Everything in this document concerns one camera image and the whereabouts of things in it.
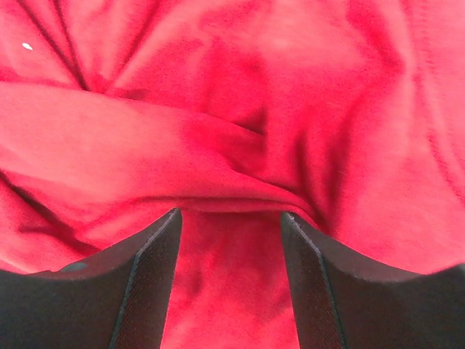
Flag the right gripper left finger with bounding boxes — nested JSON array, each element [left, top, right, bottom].
[[1, 209, 182, 349]]

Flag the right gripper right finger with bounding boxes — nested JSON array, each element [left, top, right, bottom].
[[280, 212, 464, 349]]

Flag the red t-shirt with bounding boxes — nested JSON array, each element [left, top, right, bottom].
[[1, 1, 464, 348]]

